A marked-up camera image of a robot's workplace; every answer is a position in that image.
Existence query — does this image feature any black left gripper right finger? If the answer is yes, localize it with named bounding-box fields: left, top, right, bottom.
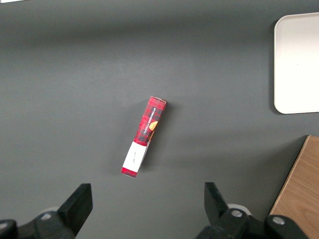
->
left=196, top=182, right=254, bottom=239

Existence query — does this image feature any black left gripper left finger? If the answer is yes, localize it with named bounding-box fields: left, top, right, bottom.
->
left=17, top=183, right=93, bottom=239

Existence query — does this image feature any wooden drawer cabinet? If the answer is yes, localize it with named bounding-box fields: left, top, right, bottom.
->
left=270, top=135, right=319, bottom=239

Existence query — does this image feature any red plaid snack box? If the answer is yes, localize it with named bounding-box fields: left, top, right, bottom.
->
left=121, top=96, right=167, bottom=179

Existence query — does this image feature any beige plastic tray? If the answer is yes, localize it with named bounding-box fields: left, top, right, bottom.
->
left=273, top=11, right=319, bottom=115

